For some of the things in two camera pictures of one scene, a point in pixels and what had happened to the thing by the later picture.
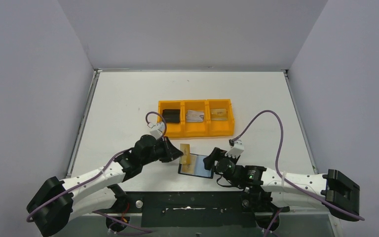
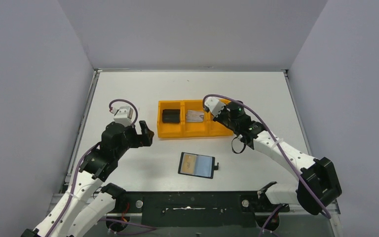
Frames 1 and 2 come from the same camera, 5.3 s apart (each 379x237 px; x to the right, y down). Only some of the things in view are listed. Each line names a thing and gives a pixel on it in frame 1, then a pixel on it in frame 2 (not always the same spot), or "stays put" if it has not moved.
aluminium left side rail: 73,159 stays put
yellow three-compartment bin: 197,118 stays put
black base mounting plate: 195,209 stays put
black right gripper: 209,160 to 219,118
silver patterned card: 194,116 stays put
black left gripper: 168,149 to 137,137
